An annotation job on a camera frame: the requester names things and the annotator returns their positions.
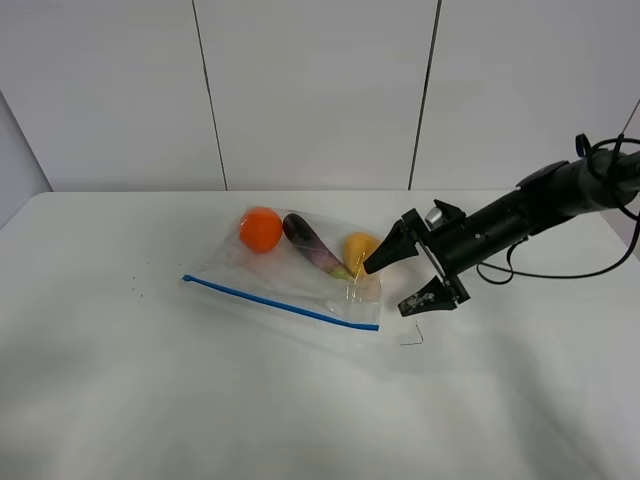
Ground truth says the yellow pear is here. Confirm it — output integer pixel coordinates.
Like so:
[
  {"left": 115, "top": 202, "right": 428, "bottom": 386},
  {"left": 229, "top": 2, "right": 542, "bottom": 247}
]
[{"left": 342, "top": 232, "right": 381, "bottom": 278}]

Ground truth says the clear zip bag blue seal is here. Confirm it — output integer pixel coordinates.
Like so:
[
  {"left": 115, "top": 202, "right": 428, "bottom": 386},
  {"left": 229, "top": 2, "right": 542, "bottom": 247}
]
[{"left": 183, "top": 206, "right": 382, "bottom": 332}]

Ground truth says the orange fruit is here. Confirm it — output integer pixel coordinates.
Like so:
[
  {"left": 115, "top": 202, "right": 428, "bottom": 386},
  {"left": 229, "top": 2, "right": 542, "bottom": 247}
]
[{"left": 239, "top": 207, "right": 283, "bottom": 254}]

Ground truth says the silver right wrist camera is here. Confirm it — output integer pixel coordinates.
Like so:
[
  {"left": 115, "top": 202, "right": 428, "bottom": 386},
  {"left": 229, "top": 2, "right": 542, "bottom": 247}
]
[{"left": 424, "top": 199, "right": 466, "bottom": 231}]

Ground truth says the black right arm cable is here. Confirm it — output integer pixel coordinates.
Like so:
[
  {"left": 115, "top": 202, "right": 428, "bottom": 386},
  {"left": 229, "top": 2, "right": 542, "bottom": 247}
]
[{"left": 474, "top": 132, "right": 640, "bottom": 286}]

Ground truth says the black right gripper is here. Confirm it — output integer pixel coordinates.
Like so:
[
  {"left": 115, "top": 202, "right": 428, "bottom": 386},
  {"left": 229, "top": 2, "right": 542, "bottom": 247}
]
[{"left": 363, "top": 209, "right": 480, "bottom": 317}]

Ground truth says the purple eggplant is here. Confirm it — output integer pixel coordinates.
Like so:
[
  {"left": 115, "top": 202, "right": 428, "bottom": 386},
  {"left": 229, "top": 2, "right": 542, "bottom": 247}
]
[{"left": 282, "top": 213, "right": 354, "bottom": 281}]

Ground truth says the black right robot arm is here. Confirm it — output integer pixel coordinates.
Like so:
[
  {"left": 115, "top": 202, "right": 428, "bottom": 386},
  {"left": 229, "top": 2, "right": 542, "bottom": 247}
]
[{"left": 364, "top": 149, "right": 639, "bottom": 317}]

